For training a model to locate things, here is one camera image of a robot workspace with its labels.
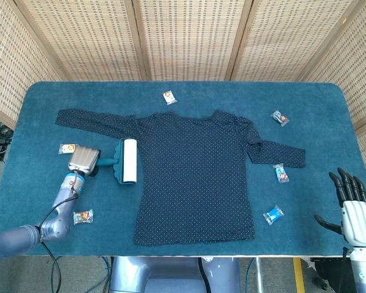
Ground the yellow candy packet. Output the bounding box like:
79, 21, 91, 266
58, 143, 79, 155

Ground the clear dark candy packet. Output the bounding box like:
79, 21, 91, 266
270, 109, 290, 127

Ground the navy polka dot shirt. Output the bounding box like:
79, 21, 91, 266
54, 109, 307, 247

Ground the red brown candy packet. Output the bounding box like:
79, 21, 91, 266
73, 209, 94, 225

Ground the blue white candy packet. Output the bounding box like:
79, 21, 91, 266
262, 204, 285, 226

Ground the woven wooden folding screen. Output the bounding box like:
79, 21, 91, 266
0, 0, 366, 196

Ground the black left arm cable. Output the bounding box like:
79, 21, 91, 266
38, 171, 80, 293

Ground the teal plush table cloth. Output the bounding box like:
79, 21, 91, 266
0, 81, 366, 257

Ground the black equipment beside table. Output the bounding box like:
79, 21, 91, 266
0, 120, 15, 161

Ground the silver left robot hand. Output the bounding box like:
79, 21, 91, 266
68, 145, 102, 178

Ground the lint roller with teal handle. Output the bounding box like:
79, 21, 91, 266
96, 137, 138, 186

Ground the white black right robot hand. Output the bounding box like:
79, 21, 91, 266
314, 167, 366, 247

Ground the blue-grey robot torso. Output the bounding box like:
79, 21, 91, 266
109, 256, 242, 293

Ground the white red candy packet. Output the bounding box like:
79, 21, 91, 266
162, 90, 178, 106

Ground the blue orange candy packet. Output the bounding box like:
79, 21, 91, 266
273, 163, 290, 184

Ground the white table leg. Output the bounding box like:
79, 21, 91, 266
255, 257, 262, 293

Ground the black chair base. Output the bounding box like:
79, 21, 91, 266
309, 257, 354, 291

